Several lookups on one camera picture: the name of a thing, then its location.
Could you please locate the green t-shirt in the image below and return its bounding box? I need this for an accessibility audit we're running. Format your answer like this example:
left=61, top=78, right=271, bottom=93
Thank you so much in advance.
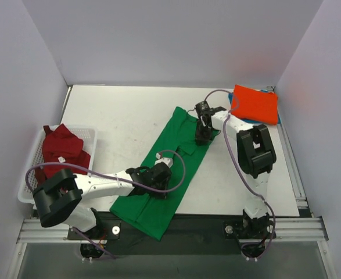
left=110, top=107, right=210, bottom=241

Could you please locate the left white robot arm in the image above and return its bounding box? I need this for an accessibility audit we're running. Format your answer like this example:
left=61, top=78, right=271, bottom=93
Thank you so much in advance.
left=33, top=158, right=173, bottom=239

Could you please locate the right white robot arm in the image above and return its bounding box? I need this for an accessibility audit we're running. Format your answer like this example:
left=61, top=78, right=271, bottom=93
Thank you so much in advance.
left=195, top=101, right=277, bottom=237

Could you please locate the folded orange t-shirt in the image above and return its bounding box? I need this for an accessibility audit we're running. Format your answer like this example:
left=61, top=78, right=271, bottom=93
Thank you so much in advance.
left=231, top=84, right=278, bottom=125

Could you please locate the white plastic basket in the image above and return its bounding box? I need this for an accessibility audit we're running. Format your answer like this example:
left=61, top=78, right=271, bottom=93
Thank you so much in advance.
left=17, top=124, right=99, bottom=204

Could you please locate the dark red t-shirt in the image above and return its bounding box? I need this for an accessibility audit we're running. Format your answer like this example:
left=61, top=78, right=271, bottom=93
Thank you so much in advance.
left=35, top=124, right=91, bottom=185

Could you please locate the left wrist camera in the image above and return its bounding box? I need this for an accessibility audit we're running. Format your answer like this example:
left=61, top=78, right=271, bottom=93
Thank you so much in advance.
left=154, top=153, right=173, bottom=168

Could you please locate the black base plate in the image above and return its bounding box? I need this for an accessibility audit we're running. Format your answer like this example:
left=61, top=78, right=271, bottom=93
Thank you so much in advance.
left=67, top=211, right=275, bottom=256

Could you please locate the aluminium frame rail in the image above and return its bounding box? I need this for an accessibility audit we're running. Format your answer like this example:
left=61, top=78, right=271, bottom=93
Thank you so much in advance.
left=17, top=214, right=328, bottom=244

